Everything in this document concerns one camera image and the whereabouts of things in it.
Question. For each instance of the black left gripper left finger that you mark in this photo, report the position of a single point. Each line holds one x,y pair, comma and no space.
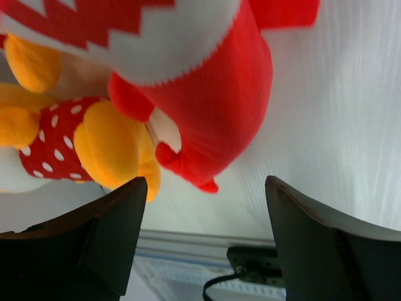
85,254

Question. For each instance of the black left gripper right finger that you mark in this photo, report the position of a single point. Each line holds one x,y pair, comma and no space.
325,254

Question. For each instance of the red shark plush back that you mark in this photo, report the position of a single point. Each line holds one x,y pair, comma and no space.
204,64

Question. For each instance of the yellow plush polka-dot middle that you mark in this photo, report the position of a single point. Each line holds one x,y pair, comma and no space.
82,139

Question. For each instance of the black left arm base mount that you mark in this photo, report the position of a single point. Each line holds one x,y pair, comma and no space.
256,264

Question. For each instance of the aluminium rail frame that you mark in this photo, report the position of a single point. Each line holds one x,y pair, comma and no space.
207,250

